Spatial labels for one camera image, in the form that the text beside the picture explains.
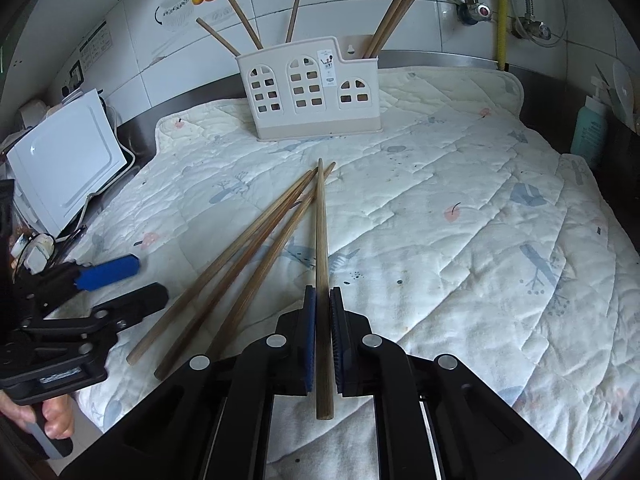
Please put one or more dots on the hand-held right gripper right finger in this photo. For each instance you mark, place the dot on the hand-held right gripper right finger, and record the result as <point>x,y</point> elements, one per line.
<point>341,347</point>

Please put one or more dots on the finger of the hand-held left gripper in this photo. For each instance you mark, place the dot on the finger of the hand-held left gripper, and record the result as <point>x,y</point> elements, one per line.
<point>135,301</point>
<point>107,271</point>

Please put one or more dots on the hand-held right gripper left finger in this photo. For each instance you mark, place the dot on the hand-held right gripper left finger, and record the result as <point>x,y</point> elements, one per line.
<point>310,345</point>

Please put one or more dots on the brown wooden chopstick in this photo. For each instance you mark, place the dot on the brown wooden chopstick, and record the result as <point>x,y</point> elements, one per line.
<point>270,260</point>
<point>292,17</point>
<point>243,20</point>
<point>217,36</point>
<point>235,282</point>
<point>322,240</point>
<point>395,17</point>
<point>400,20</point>
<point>220,267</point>
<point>387,15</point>

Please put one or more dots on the cream plastic utensil holder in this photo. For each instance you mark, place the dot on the cream plastic utensil holder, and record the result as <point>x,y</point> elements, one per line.
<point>305,95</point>

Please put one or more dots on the person's left hand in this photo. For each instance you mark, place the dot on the person's left hand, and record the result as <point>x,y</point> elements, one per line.
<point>57,417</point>

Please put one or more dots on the white power adapter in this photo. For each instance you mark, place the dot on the white power adapter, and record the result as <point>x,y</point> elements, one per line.
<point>37,251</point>

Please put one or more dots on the white microwave oven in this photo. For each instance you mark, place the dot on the white microwave oven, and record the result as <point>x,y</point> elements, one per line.
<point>65,165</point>

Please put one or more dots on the white printed quilted mat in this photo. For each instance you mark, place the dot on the white printed quilted mat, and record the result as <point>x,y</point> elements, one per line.
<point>450,220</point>

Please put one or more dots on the teal plastic bottle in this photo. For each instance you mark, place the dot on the teal plastic bottle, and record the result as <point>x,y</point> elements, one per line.
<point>590,130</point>

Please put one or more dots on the metal valve with red knob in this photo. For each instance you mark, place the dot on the metal valve with red knob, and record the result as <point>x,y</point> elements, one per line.
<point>475,11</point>

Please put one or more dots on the yellow gas pipe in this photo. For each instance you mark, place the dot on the yellow gas pipe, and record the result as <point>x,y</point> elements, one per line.
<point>501,15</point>

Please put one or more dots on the metal water valve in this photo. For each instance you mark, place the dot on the metal water valve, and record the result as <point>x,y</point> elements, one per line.
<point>535,29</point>

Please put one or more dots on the black wall socket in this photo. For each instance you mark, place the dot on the black wall socket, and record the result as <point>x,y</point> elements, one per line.
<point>75,74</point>

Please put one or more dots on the white wall label sticker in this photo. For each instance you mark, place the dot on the white wall label sticker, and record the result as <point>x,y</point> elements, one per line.
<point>96,41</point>

